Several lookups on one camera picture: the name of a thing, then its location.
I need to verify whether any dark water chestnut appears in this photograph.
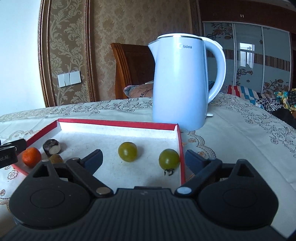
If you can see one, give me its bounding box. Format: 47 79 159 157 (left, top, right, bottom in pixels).
43 139 61 156

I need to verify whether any patterned pillow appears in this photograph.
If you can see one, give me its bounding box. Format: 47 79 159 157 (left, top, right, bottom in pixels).
123 81 154 98

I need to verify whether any colourful zigzag blanket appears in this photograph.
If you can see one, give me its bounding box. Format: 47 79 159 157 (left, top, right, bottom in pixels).
220 84 295 113

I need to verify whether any white wall light switch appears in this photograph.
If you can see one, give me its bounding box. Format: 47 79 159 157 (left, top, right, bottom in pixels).
58 71 82 88

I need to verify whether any red shallow cardboard tray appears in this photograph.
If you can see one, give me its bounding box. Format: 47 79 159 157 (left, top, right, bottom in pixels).
27 118 185 190

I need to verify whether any small orange tangerine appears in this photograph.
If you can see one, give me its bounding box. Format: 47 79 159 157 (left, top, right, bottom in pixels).
22 147 42 168

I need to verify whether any green tomato without stem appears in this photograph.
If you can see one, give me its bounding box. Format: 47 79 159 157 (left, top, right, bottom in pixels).
118 142 137 162

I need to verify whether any white electric kettle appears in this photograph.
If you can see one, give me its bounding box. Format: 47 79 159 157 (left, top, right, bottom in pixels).
148 33 226 132

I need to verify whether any tan longan fruit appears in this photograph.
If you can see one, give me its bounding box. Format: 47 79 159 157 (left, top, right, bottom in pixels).
49 154 64 164

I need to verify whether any green tomato with stem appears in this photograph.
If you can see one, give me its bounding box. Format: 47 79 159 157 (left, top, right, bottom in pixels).
159 149 180 176

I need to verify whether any floral sliding wardrobe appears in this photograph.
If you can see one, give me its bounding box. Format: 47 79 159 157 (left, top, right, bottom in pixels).
203 22 292 93

